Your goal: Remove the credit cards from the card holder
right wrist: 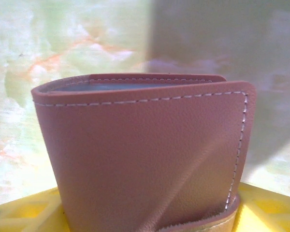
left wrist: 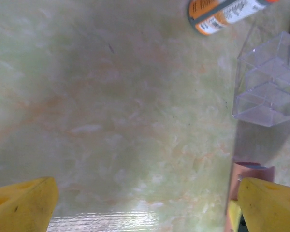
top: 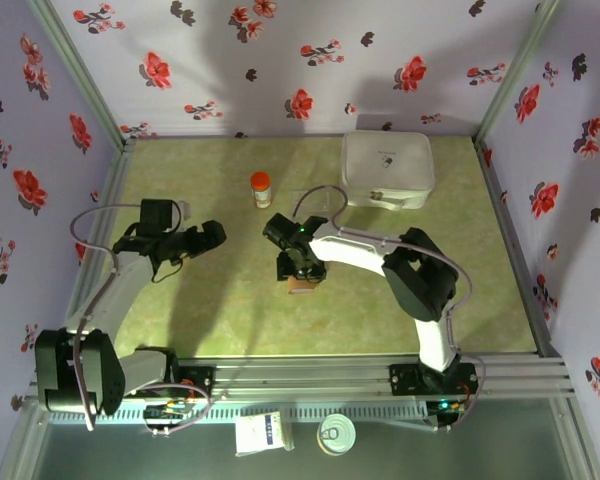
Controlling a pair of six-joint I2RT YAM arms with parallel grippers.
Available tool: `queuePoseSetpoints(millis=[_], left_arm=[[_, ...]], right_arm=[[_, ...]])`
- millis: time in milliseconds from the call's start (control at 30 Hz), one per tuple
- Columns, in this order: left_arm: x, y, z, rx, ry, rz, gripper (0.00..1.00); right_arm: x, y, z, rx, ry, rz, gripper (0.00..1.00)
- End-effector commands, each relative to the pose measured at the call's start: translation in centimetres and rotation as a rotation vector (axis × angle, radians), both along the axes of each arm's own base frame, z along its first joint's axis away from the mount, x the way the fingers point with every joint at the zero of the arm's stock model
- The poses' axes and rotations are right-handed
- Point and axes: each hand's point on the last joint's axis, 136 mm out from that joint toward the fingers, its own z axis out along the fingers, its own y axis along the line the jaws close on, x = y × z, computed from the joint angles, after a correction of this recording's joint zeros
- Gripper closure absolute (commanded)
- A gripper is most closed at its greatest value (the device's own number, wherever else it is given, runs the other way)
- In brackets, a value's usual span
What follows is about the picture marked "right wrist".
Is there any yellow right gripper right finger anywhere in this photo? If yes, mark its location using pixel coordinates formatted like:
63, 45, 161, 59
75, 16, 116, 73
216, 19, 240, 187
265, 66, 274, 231
229, 185, 290, 232

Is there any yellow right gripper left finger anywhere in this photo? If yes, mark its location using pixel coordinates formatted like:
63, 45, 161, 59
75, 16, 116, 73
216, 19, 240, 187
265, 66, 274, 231
0, 186, 71, 232

